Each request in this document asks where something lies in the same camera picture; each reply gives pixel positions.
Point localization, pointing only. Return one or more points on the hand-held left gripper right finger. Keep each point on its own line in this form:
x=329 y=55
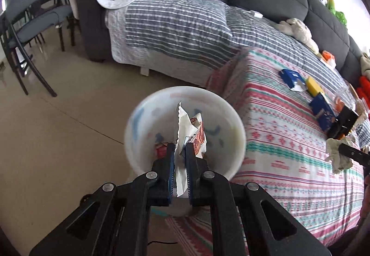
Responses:
x=188 y=166

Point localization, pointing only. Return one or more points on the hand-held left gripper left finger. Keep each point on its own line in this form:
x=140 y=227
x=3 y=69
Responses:
x=171 y=166

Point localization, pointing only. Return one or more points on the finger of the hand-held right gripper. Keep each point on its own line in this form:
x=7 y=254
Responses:
x=354 y=155
x=344 y=121

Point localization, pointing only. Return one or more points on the white tissue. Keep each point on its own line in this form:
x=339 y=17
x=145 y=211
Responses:
x=336 y=157

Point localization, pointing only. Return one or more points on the white and red snack wrapper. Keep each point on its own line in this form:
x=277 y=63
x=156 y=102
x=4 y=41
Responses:
x=185 y=128

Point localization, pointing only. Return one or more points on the white plastic bucket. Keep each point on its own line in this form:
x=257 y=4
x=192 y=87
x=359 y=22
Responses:
x=150 y=117

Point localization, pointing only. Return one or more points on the person's right forearm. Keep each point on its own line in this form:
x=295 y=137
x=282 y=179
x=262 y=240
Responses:
x=365 y=198

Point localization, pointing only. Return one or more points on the glass jar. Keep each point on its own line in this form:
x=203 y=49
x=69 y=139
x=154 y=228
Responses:
x=344 y=97

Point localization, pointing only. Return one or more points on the blue box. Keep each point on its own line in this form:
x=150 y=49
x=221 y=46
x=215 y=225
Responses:
x=320 y=108

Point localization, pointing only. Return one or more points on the red plush toy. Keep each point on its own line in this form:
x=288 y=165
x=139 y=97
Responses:
x=364 y=86

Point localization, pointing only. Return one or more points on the yellow sponge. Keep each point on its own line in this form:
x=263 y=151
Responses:
x=313 y=85

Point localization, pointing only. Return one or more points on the orange and white toy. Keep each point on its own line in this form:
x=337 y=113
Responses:
x=328 y=57

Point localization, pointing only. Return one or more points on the crumpled blue carton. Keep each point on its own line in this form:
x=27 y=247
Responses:
x=290 y=76

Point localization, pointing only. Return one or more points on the patterned knit table cloth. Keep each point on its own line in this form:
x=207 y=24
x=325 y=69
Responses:
x=274 y=134

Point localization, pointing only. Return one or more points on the cream plush toy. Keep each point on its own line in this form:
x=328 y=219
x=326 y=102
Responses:
x=297 y=30

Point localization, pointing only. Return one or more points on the green plush toy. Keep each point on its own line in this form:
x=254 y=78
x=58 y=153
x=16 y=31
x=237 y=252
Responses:
x=335 y=10

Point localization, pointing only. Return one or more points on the grey striped quilt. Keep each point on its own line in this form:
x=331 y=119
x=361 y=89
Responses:
x=173 y=24

